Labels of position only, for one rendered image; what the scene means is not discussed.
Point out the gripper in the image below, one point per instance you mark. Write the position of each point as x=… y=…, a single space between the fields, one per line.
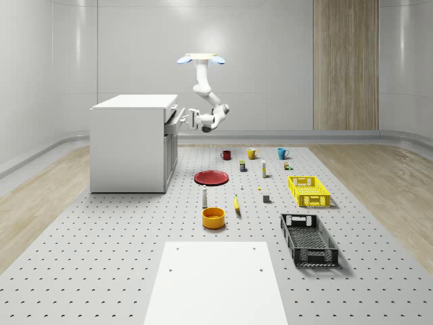
x=194 y=119

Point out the white drawer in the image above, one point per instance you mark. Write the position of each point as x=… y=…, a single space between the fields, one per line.
x=174 y=122

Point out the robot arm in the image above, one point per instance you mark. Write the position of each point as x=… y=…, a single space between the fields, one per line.
x=202 y=76

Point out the red mug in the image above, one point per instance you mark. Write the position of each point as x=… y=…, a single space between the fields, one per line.
x=226 y=155

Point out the red plate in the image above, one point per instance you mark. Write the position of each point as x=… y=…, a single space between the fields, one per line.
x=211 y=178

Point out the yellow mug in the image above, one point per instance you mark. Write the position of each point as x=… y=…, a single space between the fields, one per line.
x=251 y=154

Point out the flat-sided can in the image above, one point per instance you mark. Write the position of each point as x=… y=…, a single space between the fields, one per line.
x=242 y=166

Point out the white cabinet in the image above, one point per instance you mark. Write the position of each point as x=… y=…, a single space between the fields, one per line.
x=126 y=149

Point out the white tube with red cap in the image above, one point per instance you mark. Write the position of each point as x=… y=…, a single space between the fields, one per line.
x=204 y=199

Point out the yellow and white carton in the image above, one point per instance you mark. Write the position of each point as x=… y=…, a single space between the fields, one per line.
x=263 y=169

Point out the blue mug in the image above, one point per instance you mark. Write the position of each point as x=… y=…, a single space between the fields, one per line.
x=282 y=154

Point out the banana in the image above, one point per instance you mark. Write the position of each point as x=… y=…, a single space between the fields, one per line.
x=237 y=204

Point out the yellow bowl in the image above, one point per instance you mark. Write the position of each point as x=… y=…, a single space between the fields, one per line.
x=213 y=221

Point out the puzzle cube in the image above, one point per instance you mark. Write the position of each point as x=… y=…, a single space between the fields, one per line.
x=288 y=166

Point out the grey cube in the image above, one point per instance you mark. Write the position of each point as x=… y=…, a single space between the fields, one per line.
x=267 y=199

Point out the yellow basket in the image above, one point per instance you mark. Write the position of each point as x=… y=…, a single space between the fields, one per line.
x=313 y=200

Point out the white board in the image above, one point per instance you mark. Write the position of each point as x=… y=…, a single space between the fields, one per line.
x=216 y=284

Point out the dark grey basket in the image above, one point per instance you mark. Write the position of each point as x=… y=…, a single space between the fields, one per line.
x=314 y=259

